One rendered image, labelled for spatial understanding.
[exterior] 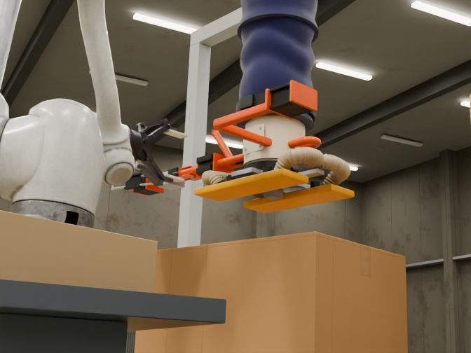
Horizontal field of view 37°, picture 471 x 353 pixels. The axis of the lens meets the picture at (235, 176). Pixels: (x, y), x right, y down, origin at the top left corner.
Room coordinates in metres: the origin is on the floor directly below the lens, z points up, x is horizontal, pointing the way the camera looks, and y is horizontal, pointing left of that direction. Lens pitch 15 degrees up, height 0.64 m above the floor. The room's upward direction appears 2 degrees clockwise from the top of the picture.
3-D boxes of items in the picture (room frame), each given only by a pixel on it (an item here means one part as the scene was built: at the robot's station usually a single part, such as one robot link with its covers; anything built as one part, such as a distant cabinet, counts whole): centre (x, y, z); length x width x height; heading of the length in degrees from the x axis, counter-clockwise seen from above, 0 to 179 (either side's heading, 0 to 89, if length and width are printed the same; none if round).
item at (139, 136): (1.90, 0.28, 1.23); 0.09 x 0.07 x 0.08; 133
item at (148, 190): (2.35, 0.30, 1.23); 0.08 x 0.07 x 0.05; 43
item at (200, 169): (2.09, 0.06, 1.23); 0.10 x 0.08 x 0.06; 133
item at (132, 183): (2.27, 0.30, 1.23); 0.31 x 0.03 x 0.05; 55
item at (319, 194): (1.97, -0.18, 1.13); 0.34 x 0.10 x 0.05; 43
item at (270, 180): (1.84, -0.04, 1.13); 0.34 x 0.10 x 0.05; 43
